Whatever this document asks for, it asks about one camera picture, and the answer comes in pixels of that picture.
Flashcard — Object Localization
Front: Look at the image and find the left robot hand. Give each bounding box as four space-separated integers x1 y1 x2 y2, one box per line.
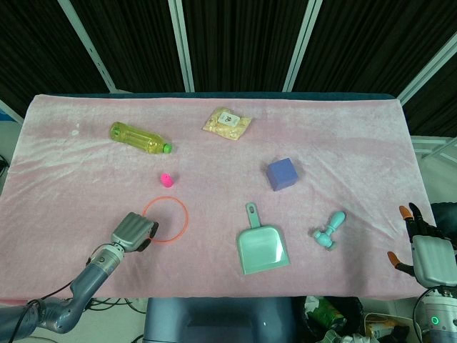
111 212 160 253

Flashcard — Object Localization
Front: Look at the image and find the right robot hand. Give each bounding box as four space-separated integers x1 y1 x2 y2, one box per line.
387 202 457 288

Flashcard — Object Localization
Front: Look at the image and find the orange ring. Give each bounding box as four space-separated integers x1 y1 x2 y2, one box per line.
142 196 189 244

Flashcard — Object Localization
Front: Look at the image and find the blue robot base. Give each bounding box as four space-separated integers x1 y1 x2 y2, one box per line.
143 297 308 343

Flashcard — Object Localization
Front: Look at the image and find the yellow plastic bottle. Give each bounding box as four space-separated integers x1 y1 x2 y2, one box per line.
109 121 174 156

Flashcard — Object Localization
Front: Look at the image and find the pink table cloth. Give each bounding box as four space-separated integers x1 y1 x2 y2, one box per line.
0 93 437 302

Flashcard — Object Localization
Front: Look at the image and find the black trash bin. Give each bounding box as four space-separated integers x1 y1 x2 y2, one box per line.
303 295 365 343

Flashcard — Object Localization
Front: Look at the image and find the mint green dustpan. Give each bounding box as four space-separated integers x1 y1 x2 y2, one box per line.
236 202 291 276

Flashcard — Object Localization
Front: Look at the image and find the snack packet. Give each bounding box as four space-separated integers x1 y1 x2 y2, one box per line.
201 106 253 141

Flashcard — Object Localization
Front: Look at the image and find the purple cube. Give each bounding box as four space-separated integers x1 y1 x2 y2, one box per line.
266 157 299 192

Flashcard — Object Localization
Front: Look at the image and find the black cable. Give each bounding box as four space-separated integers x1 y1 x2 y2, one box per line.
85 297 147 315

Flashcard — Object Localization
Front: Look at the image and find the white partition frame post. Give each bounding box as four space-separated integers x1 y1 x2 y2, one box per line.
281 0 324 92
166 0 196 93
396 30 457 104
56 0 119 92

